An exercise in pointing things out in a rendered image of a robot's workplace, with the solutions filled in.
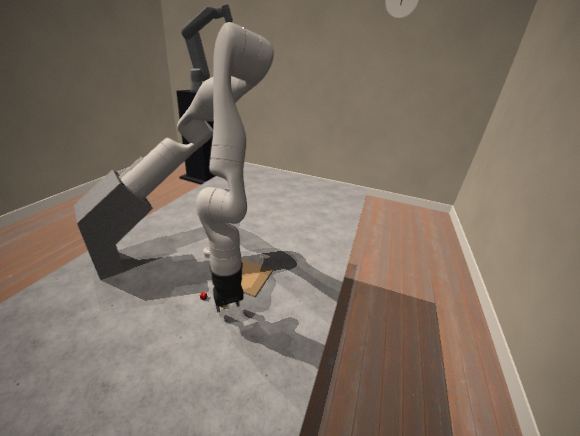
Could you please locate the orange flat mat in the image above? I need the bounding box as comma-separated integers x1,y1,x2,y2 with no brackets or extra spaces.
241,259,273,297

